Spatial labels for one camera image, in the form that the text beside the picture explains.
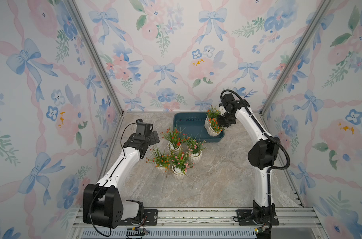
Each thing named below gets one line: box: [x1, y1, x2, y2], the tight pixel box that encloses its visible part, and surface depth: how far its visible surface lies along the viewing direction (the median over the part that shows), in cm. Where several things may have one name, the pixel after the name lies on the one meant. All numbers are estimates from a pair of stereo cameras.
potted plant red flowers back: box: [160, 128, 190, 152], surface depth 90 cm
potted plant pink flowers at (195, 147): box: [185, 130, 206, 164], surface depth 90 cm
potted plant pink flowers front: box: [171, 148, 196, 180], surface depth 80 cm
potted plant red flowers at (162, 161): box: [145, 148, 173, 173], surface depth 81 cm
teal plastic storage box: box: [173, 112, 225, 143], surface depth 114 cm
